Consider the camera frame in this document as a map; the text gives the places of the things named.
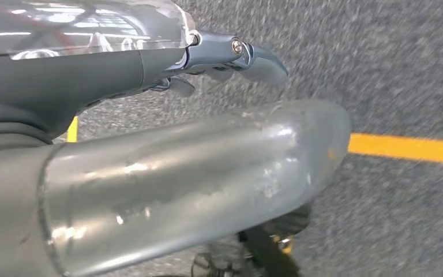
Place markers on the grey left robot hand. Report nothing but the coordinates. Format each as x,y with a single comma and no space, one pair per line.
72,76

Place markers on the black robot foot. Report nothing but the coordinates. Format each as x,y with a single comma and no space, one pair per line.
267,252

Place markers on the yellow floor tape square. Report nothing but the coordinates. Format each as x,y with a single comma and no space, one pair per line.
397,147

